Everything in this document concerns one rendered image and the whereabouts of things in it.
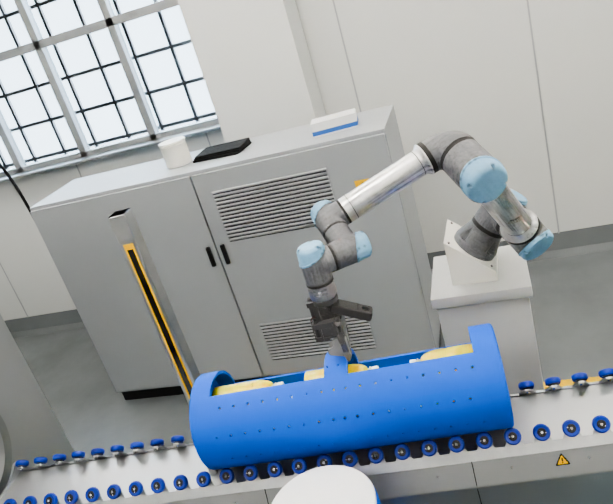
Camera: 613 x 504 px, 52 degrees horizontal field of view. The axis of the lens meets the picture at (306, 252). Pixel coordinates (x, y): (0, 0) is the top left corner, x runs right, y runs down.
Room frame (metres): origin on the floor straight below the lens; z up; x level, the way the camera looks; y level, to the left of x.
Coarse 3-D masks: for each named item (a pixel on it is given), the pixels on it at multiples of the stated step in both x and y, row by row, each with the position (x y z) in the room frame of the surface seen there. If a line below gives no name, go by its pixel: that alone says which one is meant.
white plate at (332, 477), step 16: (304, 480) 1.32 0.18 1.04; (320, 480) 1.31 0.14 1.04; (336, 480) 1.29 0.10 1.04; (352, 480) 1.27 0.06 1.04; (368, 480) 1.26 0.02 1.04; (288, 496) 1.29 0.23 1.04; (304, 496) 1.27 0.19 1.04; (320, 496) 1.25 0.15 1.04; (336, 496) 1.24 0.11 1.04; (352, 496) 1.22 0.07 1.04; (368, 496) 1.20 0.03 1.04
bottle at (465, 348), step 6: (444, 348) 1.48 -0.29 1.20; (450, 348) 1.46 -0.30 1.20; (456, 348) 1.46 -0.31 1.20; (462, 348) 1.45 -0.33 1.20; (468, 348) 1.44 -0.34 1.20; (426, 354) 1.48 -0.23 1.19; (432, 354) 1.47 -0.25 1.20; (438, 354) 1.46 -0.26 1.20; (444, 354) 1.45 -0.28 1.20; (450, 354) 1.44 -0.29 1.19; (456, 354) 1.44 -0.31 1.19; (420, 360) 1.48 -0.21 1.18; (438, 372) 1.44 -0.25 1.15
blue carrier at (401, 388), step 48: (480, 336) 1.43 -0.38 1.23; (288, 384) 1.50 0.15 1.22; (336, 384) 1.45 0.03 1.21; (384, 384) 1.40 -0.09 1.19; (432, 384) 1.36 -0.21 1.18; (480, 384) 1.33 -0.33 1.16; (192, 432) 1.51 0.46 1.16; (240, 432) 1.47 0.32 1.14; (288, 432) 1.43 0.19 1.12; (336, 432) 1.40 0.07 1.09; (384, 432) 1.37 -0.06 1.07; (432, 432) 1.35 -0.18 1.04
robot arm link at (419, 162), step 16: (416, 144) 1.69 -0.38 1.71; (432, 144) 1.65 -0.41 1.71; (448, 144) 1.62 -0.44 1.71; (400, 160) 1.67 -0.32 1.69; (416, 160) 1.65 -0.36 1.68; (432, 160) 1.64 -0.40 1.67; (384, 176) 1.65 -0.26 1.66; (400, 176) 1.64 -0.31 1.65; (416, 176) 1.65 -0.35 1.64; (352, 192) 1.66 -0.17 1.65; (368, 192) 1.64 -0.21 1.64; (384, 192) 1.63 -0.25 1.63; (320, 208) 1.66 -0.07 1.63; (336, 208) 1.64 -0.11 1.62; (352, 208) 1.63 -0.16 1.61; (368, 208) 1.64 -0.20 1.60; (320, 224) 1.63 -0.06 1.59
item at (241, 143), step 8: (224, 144) 3.66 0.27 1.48; (232, 144) 3.59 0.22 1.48; (240, 144) 3.53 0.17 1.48; (248, 144) 3.60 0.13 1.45; (200, 152) 3.64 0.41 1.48; (208, 152) 3.58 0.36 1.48; (216, 152) 3.52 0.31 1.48; (224, 152) 3.51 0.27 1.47; (232, 152) 3.49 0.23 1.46; (200, 160) 3.57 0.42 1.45
